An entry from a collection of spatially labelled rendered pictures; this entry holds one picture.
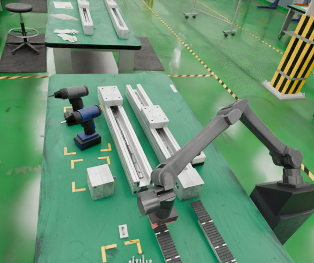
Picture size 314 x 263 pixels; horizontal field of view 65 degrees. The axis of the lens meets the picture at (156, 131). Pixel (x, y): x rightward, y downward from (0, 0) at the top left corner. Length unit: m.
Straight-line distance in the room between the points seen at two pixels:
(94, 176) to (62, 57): 1.82
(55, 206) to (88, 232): 0.18
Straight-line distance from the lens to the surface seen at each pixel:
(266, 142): 1.17
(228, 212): 1.18
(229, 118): 0.97
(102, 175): 1.06
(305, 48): 4.02
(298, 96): 4.39
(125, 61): 2.76
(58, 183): 1.18
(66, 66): 2.74
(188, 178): 1.10
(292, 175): 1.28
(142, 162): 1.14
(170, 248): 0.98
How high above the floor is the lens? 1.68
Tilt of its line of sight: 39 degrees down
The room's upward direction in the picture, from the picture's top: 10 degrees clockwise
